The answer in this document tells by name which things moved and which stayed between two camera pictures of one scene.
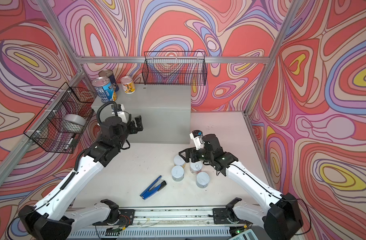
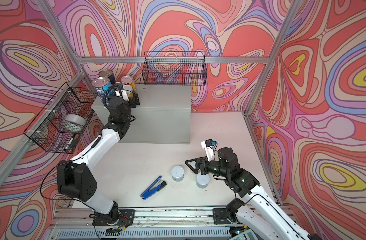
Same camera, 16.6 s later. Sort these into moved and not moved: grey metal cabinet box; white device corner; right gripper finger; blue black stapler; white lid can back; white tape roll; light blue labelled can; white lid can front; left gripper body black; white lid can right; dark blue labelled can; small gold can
Moved: left gripper body black; right gripper finger; white lid can back
Not moved: light blue labelled can; white tape roll; blue black stapler; white lid can front; white lid can right; small gold can; grey metal cabinet box; dark blue labelled can; white device corner
